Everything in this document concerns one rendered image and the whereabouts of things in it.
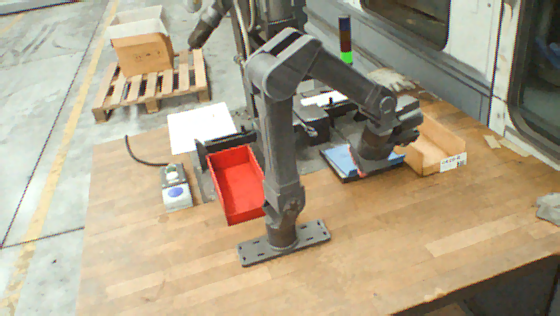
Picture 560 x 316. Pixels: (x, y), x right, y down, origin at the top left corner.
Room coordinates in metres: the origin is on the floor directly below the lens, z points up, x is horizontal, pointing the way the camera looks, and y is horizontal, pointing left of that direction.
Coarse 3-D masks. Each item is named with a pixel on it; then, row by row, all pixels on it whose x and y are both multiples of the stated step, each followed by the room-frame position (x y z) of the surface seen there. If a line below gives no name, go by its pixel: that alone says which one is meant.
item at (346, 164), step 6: (348, 144) 1.06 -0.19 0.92; (330, 150) 1.04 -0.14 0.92; (336, 150) 1.04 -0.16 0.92; (342, 150) 1.03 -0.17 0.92; (330, 156) 1.01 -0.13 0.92; (336, 156) 1.01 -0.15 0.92; (336, 162) 0.98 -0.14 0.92; (342, 162) 0.98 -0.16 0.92; (348, 162) 0.97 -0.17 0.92; (342, 168) 0.95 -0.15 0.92; (348, 168) 0.94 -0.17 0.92; (354, 168) 0.90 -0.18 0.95; (348, 174) 0.91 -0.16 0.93; (354, 174) 0.91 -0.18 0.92
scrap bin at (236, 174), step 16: (208, 160) 1.03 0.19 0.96; (224, 160) 1.07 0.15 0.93; (240, 160) 1.07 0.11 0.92; (256, 160) 0.99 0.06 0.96; (224, 176) 1.02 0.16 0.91; (240, 176) 1.01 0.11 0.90; (256, 176) 1.00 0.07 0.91; (224, 192) 0.95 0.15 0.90; (240, 192) 0.94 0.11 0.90; (256, 192) 0.93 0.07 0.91; (224, 208) 0.82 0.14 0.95; (240, 208) 0.87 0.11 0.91; (256, 208) 0.83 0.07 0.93
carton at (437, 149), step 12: (432, 120) 1.04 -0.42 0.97; (420, 132) 1.10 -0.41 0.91; (432, 132) 1.04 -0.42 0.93; (444, 132) 0.99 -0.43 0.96; (408, 144) 0.95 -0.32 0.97; (420, 144) 1.03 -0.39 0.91; (432, 144) 1.02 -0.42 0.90; (444, 144) 0.99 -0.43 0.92; (456, 144) 0.94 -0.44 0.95; (408, 156) 0.95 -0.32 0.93; (420, 156) 0.90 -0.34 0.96; (432, 156) 0.97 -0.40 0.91; (444, 156) 0.96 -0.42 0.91; (456, 156) 0.91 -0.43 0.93; (420, 168) 0.89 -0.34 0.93; (432, 168) 0.90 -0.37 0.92; (444, 168) 0.90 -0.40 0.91
